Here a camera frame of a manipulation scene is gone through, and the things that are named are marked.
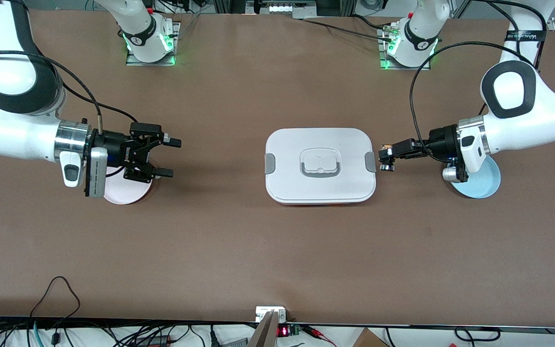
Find orange push-button switch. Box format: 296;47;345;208
380;144;396;173

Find white lidded box grey latches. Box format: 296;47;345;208
264;128;377;206

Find pink round plate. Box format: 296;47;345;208
102;164;154;205

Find light blue round plate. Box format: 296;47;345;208
449;155;502;199

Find black device with white light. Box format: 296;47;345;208
246;0;317;20

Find brown cardboard piece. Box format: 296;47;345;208
352;328;389;347

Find beige wooden bar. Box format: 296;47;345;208
248;311;279;347

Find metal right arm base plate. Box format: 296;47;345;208
126;20;181;67

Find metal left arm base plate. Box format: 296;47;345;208
378;27;432;70

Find black cable across table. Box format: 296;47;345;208
302;14;394;41

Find thin black looped cable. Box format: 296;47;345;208
29;276;81;333

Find black table edge rail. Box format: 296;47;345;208
0;316;555;334

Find black coiled cable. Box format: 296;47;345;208
455;327;501;344

